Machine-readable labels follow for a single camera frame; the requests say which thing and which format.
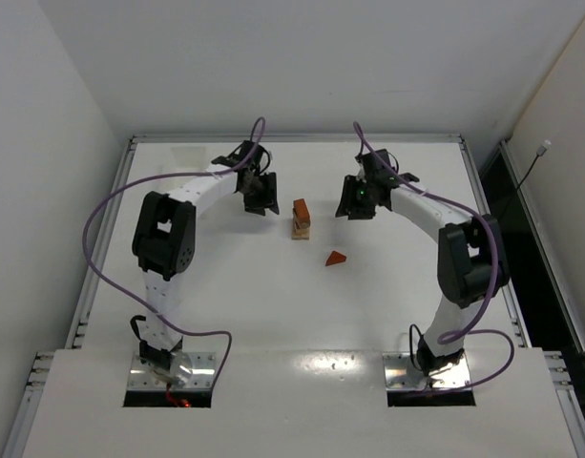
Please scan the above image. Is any metal base plate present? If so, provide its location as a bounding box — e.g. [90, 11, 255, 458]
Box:
[383, 352, 471, 392]
[126, 352, 216, 392]

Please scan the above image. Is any aluminium table edge rail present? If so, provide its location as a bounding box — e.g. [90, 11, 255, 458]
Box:
[460, 138, 532, 347]

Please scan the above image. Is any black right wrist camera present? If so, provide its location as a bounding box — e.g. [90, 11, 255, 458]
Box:
[359, 149, 398, 184]

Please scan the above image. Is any light wooden long block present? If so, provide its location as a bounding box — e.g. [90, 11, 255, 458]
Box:
[291, 224, 308, 240]

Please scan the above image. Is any red-brown wooden arch block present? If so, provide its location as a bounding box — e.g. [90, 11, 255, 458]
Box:
[293, 198, 311, 224]

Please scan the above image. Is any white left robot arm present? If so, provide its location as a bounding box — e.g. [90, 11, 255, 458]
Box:
[132, 140, 279, 373]

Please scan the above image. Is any striped brown wooden block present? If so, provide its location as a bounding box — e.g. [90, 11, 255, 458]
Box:
[294, 219, 310, 231]

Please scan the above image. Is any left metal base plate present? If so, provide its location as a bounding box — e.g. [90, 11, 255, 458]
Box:
[126, 352, 216, 392]

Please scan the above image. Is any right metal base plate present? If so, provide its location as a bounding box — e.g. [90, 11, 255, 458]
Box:
[383, 352, 471, 392]

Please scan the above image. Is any black wall cable with plug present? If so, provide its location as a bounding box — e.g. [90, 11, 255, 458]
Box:
[491, 138, 553, 230]

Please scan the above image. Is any white plastic tray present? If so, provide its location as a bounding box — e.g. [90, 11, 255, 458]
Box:
[160, 145, 209, 174]

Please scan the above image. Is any red-brown wooden triangle block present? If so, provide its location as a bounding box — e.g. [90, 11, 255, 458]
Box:
[325, 250, 346, 266]

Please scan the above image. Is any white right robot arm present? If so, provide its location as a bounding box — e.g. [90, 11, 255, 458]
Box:
[335, 175, 510, 375]

